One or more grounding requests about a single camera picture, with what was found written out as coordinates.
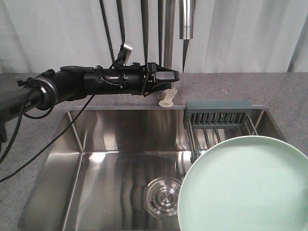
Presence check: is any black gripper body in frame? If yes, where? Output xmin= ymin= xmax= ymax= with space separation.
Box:
xmin=83 ymin=63 xmax=154 ymax=96

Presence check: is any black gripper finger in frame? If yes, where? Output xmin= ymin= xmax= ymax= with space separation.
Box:
xmin=148 ymin=82 xmax=171 ymax=94
xmin=154 ymin=65 xmax=180 ymax=83

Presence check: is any light green round plate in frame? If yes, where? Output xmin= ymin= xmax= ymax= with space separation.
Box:
xmin=178 ymin=136 xmax=308 ymax=231

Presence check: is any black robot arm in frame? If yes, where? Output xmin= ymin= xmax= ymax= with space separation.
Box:
xmin=0 ymin=63 xmax=180 ymax=143

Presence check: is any grey sink dish rack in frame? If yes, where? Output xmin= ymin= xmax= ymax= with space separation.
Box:
xmin=183 ymin=100 xmax=258 ymax=163

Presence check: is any steel kitchen faucet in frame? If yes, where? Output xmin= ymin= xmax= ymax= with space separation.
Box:
xmin=158 ymin=0 xmax=196 ymax=108

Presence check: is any stainless steel sink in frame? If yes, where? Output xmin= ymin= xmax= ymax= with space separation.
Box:
xmin=19 ymin=105 xmax=284 ymax=231

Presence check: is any white pleated curtain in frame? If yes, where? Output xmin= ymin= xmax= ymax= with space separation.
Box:
xmin=0 ymin=0 xmax=308 ymax=73

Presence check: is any steel sink drain strainer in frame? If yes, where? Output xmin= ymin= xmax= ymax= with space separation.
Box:
xmin=143 ymin=177 xmax=181 ymax=217

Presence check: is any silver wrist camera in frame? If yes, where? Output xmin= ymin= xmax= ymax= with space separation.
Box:
xmin=117 ymin=41 xmax=133 ymax=65

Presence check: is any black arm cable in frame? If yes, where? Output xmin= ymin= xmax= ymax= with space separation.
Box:
xmin=0 ymin=93 xmax=96 ymax=183

